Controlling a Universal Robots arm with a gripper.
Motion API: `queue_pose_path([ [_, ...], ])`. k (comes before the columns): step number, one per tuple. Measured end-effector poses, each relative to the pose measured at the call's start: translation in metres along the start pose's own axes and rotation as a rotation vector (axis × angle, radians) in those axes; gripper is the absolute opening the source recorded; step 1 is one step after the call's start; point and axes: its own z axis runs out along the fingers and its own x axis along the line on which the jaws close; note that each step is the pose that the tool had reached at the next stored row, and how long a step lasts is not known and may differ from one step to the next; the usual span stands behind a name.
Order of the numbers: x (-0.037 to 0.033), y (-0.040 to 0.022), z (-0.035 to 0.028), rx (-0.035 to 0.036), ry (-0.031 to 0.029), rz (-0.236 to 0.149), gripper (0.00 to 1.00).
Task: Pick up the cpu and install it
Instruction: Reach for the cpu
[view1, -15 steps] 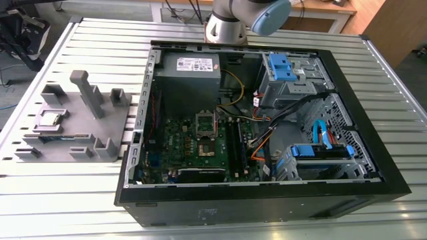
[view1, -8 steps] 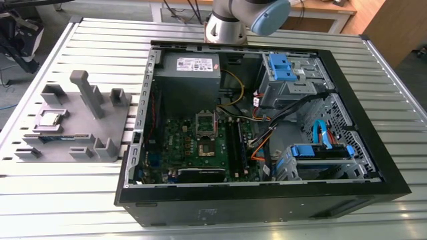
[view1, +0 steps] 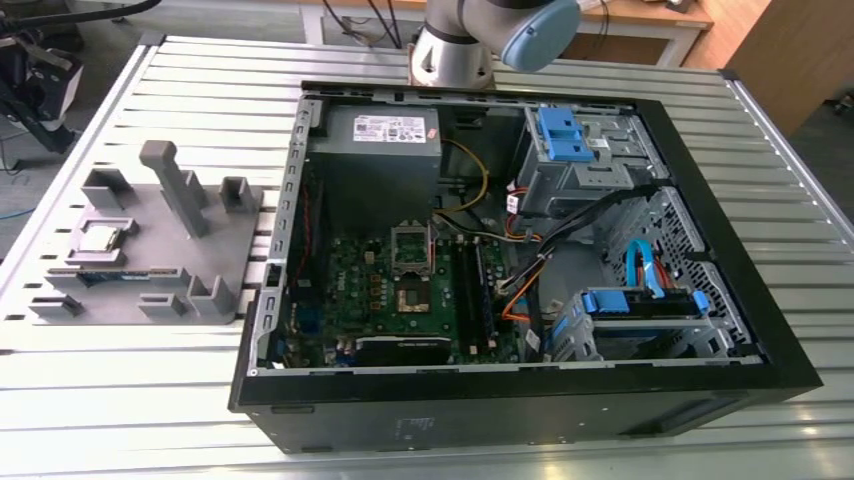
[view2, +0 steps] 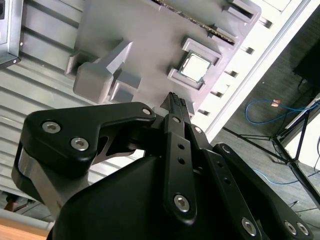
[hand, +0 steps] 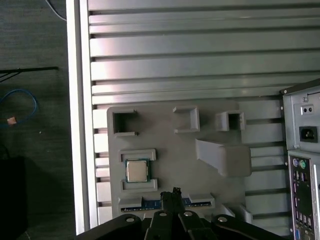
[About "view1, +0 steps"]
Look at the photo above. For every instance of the silver CPU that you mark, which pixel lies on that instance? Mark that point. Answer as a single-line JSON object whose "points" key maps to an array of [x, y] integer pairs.
{"points": [[101, 239]]}

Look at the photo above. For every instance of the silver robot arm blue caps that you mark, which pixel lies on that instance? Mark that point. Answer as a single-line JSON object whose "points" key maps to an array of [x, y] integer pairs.
{"points": [[454, 55]]}

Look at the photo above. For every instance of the CPU socket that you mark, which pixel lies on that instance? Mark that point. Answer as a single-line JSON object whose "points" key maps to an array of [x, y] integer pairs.
{"points": [[416, 298]]}

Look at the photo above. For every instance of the grey parts rack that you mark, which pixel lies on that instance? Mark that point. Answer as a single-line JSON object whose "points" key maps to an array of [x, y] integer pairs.
{"points": [[154, 250]]}

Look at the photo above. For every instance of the bare green RAM stick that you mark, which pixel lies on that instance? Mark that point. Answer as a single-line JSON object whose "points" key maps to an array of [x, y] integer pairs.
{"points": [[114, 276]]}

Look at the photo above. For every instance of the silver power supply unit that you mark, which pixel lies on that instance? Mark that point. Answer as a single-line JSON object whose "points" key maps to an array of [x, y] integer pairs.
{"points": [[394, 127]]}

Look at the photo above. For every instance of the red white inspection sticker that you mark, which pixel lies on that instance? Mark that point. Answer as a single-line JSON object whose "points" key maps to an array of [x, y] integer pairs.
{"points": [[432, 133]]}

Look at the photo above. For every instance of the green Dell motherboard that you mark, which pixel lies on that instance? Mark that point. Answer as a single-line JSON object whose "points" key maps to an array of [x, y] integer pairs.
{"points": [[361, 280]]}

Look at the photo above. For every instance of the black graphics card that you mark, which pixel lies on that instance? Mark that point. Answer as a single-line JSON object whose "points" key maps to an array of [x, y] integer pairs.
{"points": [[401, 350]]}

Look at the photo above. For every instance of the black RAM slot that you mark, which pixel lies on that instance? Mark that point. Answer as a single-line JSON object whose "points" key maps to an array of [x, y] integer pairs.
{"points": [[473, 295], [481, 295], [465, 295]]}

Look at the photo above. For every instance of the blue plastic drive rails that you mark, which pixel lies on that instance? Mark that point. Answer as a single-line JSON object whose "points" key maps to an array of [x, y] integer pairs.
{"points": [[564, 135]]}

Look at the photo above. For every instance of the silver optical drive cage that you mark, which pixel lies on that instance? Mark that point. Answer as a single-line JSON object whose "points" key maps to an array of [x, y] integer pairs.
{"points": [[601, 175]]}

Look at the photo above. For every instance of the black PC case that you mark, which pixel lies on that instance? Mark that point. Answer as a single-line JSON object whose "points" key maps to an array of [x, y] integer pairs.
{"points": [[468, 415]]}

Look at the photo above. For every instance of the silver disk cage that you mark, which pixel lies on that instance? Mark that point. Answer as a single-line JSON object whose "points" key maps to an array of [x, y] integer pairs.
{"points": [[571, 340]]}

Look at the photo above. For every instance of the hard disk in blue carrier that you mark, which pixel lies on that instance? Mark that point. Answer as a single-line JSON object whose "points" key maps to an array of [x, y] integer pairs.
{"points": [[604, 303]]}

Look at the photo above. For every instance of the wooden cabinet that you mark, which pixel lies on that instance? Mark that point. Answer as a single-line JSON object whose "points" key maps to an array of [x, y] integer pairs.
{"points": [[788, 60]]}

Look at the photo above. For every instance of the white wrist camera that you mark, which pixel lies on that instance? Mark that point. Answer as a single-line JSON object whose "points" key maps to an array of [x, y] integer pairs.
{"points": [[68, 85]]}

